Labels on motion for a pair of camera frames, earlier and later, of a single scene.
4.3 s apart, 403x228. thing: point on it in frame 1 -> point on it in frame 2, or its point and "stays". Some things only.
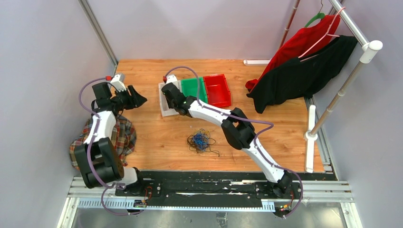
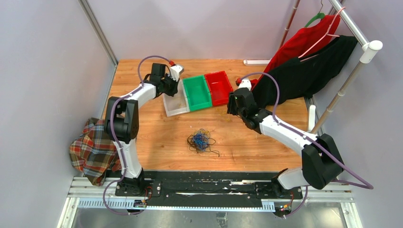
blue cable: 201,140 stays
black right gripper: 169,104 -> 230,105
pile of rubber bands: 200,141 stays
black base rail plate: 215,186 stays
